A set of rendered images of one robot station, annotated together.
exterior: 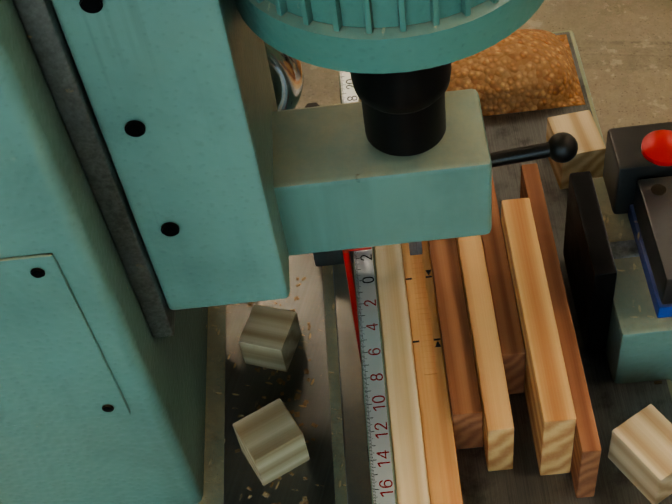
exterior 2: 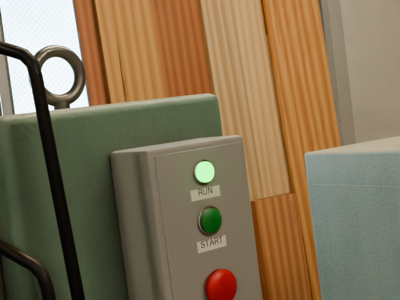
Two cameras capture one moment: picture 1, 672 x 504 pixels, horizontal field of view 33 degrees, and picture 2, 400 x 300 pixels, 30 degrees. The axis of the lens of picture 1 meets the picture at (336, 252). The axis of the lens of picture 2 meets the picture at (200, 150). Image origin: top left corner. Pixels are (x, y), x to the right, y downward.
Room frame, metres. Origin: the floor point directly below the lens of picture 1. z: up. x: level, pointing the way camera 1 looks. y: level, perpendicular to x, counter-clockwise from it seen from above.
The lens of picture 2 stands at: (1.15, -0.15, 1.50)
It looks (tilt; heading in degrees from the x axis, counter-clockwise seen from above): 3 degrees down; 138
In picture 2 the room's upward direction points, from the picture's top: 7 degrees counter-clockwise
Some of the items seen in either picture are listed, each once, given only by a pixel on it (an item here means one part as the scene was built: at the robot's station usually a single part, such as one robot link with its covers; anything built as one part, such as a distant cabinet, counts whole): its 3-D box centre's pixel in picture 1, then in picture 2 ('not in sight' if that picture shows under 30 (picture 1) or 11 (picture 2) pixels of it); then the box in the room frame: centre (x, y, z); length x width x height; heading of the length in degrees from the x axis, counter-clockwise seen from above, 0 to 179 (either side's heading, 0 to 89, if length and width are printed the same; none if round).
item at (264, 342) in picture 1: (270, 337); not in sight; (0.54, 0.07, 0.82); 0.04 x 0.04 x 0.03; 65
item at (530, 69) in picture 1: (494, 61); not in sight; (0.71, -0.16, 0.92); 0.14 x 0.09 x 0.04; 85
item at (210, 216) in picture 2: not in sight; (211, 220); (0.70, 0.25, 1.42); 0.02 x 0.01 x 0.02; 85
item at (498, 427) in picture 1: (480, 322); not in sight; (0.44, -0.09, 0.93); 0.20 x 0.02 x 0.06; 175
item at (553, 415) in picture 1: (534, 331); not in sight; (0.42, -0.12, 0.94); 0.18 x 0.02 x 0.07; 175
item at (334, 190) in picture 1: (379, 178); not in sight; (0.50, -0.04, 1.03); 0.14 x 0.07 x 0.09; 85
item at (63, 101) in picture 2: not in sight; (58, 78); (0.52, 0.23, 1.55); 0.06 x 0.02 x 0.06; 85
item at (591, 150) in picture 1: (574, 149); not in sight; (0.59, -0.20, 0.92); 0.04 x 0.03 x 0.04; 1
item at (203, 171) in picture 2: not in sight; (205, 171); (0.70, 0.25, 1.46); 0.02 x 0.01 x 0.02; 85
